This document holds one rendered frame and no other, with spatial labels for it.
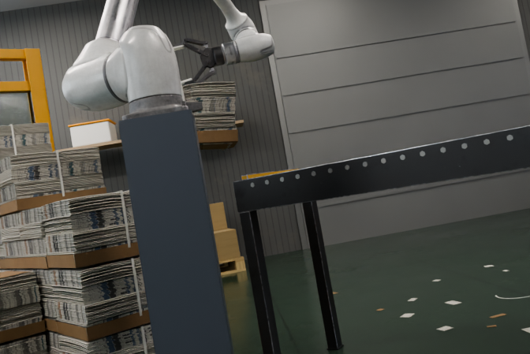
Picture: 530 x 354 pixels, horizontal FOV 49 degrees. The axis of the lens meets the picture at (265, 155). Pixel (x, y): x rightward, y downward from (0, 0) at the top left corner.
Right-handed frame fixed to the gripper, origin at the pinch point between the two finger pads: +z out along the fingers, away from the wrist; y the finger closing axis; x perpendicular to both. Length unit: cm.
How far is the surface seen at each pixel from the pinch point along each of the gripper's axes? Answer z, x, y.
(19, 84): 92, 126, -44
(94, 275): 41, -34, 70
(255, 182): -19, -13, 53
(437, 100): -294, 429, -4
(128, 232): 28, -28, 60
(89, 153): 44, 27, 22
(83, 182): 49, 25, 34
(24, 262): 75, 10, 61
